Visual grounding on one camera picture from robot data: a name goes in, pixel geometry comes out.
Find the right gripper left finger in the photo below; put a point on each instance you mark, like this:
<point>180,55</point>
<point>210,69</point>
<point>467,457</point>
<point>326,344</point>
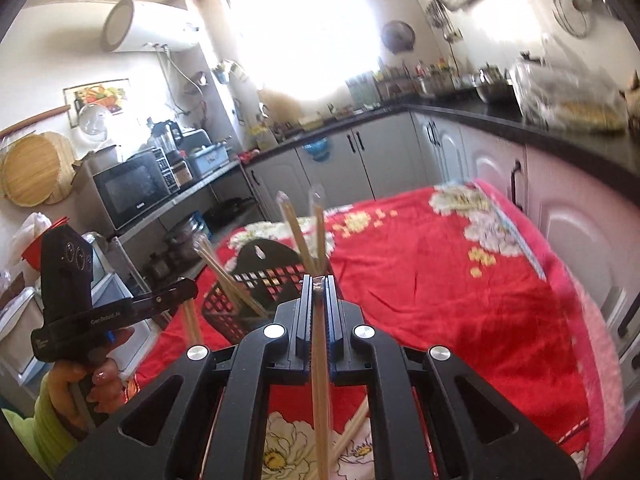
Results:
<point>204,417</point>

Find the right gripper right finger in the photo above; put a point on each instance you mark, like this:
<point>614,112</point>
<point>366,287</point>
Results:
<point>431,415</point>

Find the chopstick pair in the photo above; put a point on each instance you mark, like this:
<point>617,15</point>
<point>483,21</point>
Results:
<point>191,328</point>

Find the bundle of chopsticks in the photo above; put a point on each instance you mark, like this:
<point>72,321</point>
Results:
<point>238,296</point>

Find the green sleeve left forearm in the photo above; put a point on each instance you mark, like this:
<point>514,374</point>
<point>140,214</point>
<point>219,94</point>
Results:
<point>43,435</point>

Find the left hand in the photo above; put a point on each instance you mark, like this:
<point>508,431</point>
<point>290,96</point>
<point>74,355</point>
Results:
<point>105,395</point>

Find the black plastic utensil basket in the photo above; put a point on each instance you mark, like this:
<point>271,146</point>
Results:
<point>270,272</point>

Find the stacked steel pots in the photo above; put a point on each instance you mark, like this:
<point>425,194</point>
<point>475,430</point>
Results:
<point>179,239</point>

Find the black microwave oven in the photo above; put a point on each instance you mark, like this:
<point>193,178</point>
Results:
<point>113,199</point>

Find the round bamboo board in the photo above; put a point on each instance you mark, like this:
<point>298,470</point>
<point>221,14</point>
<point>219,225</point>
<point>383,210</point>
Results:
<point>37,169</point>

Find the red floral tablecloth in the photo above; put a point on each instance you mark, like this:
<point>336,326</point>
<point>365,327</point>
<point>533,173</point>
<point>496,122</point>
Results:
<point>459,266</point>

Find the black frying pan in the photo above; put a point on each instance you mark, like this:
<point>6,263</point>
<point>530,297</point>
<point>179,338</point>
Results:
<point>228,209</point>

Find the blue hanging basin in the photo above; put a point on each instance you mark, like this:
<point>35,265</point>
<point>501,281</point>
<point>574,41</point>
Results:
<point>319,150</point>

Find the white water heater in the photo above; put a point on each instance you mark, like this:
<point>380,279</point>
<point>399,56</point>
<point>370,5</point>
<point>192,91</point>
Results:
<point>139,26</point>

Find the steel pot on counter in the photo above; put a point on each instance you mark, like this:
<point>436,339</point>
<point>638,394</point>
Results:
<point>492,86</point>

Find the plastic bag on counter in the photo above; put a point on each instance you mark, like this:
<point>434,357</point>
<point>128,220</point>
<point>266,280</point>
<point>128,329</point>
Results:
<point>559,99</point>

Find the fruit picture on wall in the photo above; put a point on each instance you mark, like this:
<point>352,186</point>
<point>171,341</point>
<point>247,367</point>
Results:
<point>111,94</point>

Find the wall fan vent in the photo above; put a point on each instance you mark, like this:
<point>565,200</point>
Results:
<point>398,37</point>

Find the wire strainer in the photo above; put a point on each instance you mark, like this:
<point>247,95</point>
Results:
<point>574,22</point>

